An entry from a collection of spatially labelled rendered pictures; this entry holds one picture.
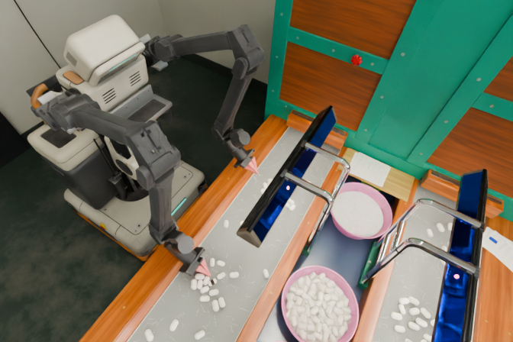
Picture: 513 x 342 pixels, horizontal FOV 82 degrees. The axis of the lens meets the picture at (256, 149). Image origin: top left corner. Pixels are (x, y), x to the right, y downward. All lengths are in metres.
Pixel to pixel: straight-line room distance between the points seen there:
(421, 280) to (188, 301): 0.87
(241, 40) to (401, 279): 1.04
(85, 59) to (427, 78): 1.16
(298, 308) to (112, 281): 1.25
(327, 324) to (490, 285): 0.64
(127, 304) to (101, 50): 0.84
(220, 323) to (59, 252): 1.39
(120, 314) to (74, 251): 1.11
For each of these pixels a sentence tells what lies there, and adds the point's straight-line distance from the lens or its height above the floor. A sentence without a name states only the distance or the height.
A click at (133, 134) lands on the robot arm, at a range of 0.72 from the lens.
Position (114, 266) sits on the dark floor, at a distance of 2.12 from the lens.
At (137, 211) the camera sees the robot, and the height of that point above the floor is 0.28.
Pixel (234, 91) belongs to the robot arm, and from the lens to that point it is 1.05.
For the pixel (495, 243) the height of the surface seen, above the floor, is 0.77.
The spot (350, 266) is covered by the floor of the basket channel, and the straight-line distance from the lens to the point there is 1.35.
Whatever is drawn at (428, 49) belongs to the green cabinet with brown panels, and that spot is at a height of 1.35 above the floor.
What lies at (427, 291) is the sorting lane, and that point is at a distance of 1.37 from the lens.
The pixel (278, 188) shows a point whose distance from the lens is 0.92.
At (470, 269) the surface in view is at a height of 1.12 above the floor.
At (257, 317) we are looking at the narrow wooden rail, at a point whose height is 0.77.
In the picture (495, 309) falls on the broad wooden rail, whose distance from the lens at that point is 1.45.
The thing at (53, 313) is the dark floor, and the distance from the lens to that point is 2.18.
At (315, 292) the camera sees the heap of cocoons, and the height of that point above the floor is 0.72.
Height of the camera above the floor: 1.89
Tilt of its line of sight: 51 degrees down
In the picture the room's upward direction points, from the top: 4 degrees clockwise
